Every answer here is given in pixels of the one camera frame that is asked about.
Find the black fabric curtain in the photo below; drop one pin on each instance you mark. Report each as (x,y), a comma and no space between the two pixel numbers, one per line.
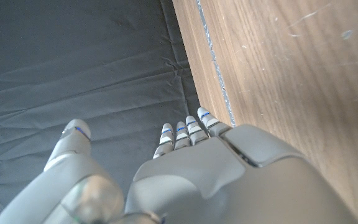
(89,68)

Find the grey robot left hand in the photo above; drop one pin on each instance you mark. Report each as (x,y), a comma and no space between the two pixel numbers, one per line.
(216,180)

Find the wooden table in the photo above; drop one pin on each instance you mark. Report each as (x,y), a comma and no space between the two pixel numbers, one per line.
(215,63)

